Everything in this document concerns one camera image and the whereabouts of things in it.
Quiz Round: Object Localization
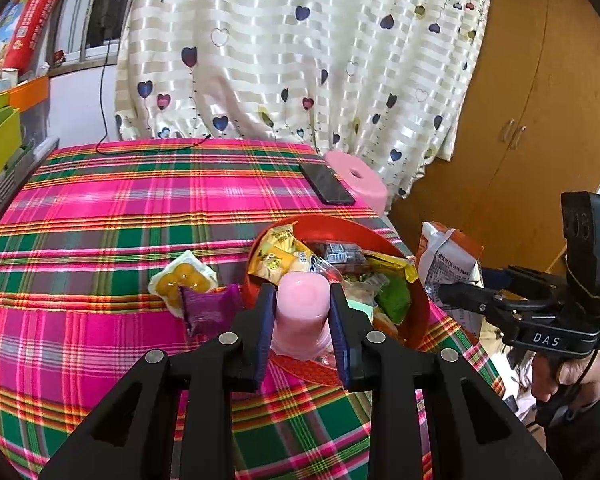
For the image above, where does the white and orange snack bag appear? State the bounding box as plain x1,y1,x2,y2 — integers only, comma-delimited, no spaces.
416,221,484,343

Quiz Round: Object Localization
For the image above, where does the orange box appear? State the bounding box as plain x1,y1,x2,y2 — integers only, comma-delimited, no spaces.
7,76,51,112

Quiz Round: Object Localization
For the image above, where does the green pea snack packet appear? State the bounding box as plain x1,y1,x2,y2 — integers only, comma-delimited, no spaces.
376,274,412,325

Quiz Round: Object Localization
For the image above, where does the black cable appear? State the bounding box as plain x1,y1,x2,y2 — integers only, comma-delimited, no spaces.
96,42,212,157

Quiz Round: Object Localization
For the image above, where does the heart print curtain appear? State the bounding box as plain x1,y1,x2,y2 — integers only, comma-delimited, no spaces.
114,0,494,199

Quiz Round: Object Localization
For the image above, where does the red plastic bowl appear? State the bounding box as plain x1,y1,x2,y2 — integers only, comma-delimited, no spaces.
242,215,431,387

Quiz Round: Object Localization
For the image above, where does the plaid tablecloth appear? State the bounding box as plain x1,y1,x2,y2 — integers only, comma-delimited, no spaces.
0,139,507,480

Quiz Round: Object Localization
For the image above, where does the grey snack packet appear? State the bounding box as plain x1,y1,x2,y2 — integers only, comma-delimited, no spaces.
309,241,367,265

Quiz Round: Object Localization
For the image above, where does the gold-edged yellow snack packet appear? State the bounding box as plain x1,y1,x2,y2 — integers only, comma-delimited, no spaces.
364,251,420,283

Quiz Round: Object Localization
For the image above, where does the black smartphone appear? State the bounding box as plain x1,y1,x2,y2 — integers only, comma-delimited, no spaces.
299,162,356,207

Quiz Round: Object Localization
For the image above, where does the yellow chip bag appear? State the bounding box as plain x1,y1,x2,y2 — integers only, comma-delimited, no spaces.
247,225,315,282

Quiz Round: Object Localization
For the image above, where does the black and white striped box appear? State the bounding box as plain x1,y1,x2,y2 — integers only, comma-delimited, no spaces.
0,136,61,217

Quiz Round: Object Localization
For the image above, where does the window frame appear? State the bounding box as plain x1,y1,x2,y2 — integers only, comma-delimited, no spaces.
54,0,142,69

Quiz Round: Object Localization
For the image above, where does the wooden wardrobe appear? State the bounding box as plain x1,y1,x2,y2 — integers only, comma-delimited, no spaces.
387,0,600,283

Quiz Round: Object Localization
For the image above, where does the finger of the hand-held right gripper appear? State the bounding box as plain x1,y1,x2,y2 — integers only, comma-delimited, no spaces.
481,265,568,292
437,282,520,330

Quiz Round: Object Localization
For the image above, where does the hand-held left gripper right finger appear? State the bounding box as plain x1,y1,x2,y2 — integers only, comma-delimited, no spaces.
329,285,563,480

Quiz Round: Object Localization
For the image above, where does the purple snack packet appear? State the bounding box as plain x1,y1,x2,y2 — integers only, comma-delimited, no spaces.
179,284,246,338

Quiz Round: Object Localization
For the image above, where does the clear egg yolk pastry packet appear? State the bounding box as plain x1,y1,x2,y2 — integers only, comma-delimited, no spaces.
147,251,217,319

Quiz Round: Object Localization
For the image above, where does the red tall package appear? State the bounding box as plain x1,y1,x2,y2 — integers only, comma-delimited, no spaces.
2,0,64,74

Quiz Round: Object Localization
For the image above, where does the pink jelly cup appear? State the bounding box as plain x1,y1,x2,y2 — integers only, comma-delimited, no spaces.
271,271,334,362

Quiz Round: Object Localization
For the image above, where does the pink tissue roll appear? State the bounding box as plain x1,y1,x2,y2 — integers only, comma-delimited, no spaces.
324,150,389,212

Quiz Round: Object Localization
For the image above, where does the person's right hand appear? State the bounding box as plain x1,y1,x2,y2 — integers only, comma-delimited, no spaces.
530,347,600,406

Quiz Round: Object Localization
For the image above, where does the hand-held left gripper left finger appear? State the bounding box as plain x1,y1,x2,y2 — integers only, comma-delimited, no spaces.
39,284,277,480

